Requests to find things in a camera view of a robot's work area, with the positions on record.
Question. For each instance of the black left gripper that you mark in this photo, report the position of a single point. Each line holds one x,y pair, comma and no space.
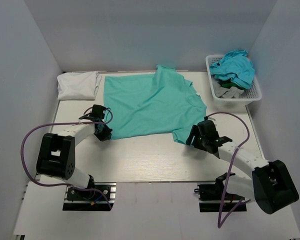
106,136

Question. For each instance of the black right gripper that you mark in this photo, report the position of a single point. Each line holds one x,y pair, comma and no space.
195,132

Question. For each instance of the teal green t-shirt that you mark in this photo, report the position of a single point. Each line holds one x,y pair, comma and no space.
149,104

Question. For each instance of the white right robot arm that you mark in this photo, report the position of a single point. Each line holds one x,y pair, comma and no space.
269,183

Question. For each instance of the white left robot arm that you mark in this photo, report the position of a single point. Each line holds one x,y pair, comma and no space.
57,154

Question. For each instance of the folded white t-shirt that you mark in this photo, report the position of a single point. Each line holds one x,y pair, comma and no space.
78,85

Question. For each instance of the grey white crumpled garment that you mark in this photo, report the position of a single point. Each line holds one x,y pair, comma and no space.
226,93

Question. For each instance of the dark green garment in basket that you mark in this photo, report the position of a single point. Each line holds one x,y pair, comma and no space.
228,84

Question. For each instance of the white plastic laundry basket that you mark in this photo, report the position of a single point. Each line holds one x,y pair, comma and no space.
251,95

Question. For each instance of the light blue crumpled t-shirt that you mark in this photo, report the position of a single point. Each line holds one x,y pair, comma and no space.
236,67

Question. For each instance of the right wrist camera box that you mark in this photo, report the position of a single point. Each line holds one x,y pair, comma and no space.
208,129

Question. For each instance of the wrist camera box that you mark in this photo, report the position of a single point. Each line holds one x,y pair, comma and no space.
208,129
97,113

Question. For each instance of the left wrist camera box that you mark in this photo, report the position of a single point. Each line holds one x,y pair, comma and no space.
97,113

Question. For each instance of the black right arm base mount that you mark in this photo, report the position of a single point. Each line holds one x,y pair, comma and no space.
210,198

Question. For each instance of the aluminium table edge rail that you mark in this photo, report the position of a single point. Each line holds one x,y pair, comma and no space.
148,71

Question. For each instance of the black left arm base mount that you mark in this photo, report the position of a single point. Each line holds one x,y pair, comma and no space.
90,201

